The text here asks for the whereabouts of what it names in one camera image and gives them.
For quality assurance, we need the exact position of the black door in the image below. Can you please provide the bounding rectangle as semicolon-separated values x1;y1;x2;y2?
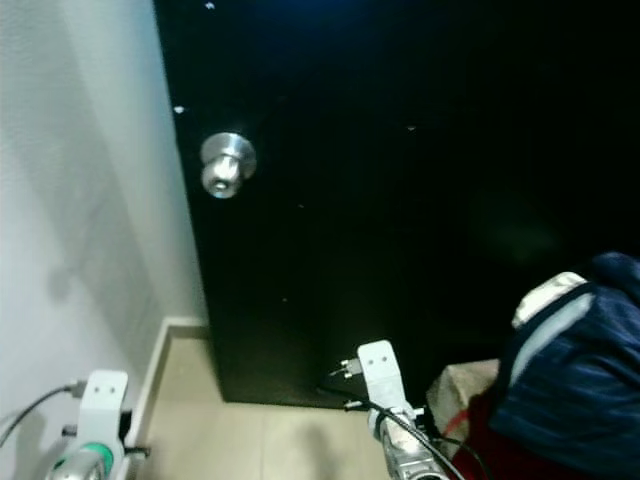
153;0;640;407

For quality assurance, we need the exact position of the silver round door knob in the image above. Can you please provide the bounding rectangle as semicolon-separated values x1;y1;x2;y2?
199;131;259;200

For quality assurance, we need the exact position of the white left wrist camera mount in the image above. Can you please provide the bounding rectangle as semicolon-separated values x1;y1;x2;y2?
77;370;130;452

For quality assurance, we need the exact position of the red cloth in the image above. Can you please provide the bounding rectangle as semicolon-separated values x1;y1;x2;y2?
444;394;563;480

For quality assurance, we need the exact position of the white baseboard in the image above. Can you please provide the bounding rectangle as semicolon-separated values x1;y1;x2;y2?
134;316;210;403

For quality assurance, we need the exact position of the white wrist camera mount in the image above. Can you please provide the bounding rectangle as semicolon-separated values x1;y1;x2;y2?
77;370;130;452
356;339;412;413

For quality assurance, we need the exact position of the beige laundry box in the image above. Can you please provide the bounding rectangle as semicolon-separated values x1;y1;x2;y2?
424;357;502;433

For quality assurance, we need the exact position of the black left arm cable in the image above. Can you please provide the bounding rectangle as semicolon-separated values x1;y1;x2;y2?
0;383;85;447

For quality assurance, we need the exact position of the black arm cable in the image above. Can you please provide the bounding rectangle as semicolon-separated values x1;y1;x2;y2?
318;376;473;480
0;383;85;447

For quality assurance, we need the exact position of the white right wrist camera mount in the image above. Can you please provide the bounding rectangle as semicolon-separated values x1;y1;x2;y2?
356;339;412;413

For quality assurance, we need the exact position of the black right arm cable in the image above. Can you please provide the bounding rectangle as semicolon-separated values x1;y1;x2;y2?
318;376;473;480

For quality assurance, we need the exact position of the navy blue quilted jacket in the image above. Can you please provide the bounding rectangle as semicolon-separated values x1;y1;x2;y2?
489;251;640;478

